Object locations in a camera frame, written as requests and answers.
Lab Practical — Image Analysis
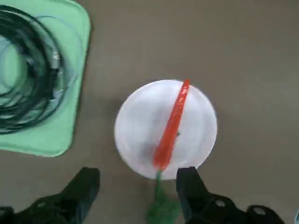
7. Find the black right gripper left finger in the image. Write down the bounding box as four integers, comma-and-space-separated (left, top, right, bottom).
0, 167, 101, 224

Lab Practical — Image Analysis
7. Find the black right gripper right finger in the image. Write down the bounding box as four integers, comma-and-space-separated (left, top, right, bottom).
175, 166, 287, 224

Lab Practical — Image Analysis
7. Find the toy carrot with green leaves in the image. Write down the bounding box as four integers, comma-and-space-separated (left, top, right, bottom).
146, 78, 191, 224

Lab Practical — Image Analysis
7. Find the green plastic tray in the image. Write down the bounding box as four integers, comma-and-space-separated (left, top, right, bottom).
0, 0, 92, 157

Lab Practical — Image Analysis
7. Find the pink round plate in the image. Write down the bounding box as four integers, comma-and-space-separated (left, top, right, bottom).
114, 78, 218, 181

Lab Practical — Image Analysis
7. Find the coiled black cable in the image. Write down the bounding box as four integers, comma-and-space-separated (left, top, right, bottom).
0, 6, 64, 135

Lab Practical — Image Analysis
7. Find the thin white cable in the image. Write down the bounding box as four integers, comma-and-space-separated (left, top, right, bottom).
35, 14, 84, 108

